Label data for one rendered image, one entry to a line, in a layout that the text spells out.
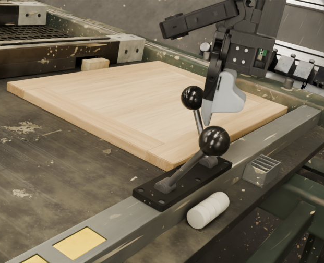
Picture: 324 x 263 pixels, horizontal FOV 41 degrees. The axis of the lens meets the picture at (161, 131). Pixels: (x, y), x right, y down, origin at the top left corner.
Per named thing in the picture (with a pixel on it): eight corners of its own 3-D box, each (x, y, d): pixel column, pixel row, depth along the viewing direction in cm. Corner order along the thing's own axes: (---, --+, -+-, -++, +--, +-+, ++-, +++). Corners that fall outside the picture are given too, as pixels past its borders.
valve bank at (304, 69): (354, 91, 143) (355, 57, 122) (336, 128, 141) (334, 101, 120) (223, 49, 167) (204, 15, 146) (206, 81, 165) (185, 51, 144)
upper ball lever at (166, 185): (176, 198, 59) (241, 140, 52) (160, 208, 56) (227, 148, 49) (159, 176, 60) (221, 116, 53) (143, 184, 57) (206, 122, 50)
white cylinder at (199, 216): (202, 233, 58) (228, 212, 64) (206, 215, 57) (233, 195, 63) (183, 223, 60) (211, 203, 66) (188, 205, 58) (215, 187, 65)
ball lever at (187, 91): (226, 165, 68) (206, 81, 66) (214, 172, 65) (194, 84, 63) (205, 167, 70) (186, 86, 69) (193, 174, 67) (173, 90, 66)
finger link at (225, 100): (234, 140, 63) (251, 79, 59) (195, 129, 64) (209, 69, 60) (236, 133, 65) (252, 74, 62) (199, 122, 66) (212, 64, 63)
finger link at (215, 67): (211, 104, 60) (226, 42, 57) (200, 101, 61) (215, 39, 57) (216, 95, 65) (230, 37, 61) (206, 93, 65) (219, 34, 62)
